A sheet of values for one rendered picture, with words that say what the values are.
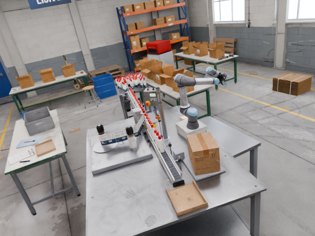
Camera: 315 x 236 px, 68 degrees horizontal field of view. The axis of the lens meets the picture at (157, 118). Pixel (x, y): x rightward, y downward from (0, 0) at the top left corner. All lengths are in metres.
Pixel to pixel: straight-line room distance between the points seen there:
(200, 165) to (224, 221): 0.77
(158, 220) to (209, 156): 0.71
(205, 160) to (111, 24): 8.64
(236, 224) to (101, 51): 8.68
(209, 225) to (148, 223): 0.90
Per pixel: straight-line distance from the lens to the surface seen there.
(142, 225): 2.01
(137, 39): 9.80
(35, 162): 3.41
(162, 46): 8.16
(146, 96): 2.73
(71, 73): 7.93
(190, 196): 2.13
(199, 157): 2.18
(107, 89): 7.50
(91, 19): 10.08
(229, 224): 2.74
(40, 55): 9.95
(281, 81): 6.30
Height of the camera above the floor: 2.33
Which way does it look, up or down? 25 degrees down
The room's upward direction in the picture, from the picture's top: 10 degrees counter-clockwise
